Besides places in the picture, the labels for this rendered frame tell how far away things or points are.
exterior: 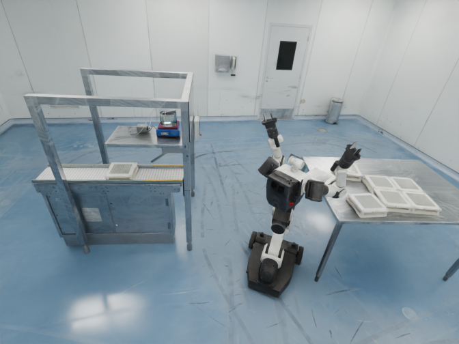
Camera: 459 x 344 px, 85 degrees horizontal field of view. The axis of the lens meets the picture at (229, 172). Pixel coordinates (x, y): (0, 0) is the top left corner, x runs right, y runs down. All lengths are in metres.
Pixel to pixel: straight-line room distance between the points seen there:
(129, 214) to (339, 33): 5.84
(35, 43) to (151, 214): 4.47
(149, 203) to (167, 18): 4.04
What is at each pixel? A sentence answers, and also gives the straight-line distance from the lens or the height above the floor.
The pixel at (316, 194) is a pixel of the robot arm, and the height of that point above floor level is 1.22.
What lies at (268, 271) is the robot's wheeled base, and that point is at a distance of 2.45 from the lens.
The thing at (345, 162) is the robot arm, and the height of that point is 1.48.
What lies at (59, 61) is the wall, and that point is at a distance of 6.30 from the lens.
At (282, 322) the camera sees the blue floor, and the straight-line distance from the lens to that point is 2.64.
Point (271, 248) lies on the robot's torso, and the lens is 2.63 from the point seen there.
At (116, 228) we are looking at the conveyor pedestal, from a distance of 3.02.
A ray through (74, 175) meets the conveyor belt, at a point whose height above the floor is 0.89.
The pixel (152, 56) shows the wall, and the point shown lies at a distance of 5.91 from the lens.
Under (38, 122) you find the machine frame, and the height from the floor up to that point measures 1.50.
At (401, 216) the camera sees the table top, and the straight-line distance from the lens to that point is 2.70.
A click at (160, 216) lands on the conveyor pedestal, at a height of 0.43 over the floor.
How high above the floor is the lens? 2.30
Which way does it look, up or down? 33 degrees down
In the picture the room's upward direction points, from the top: 4 degrees clockwise
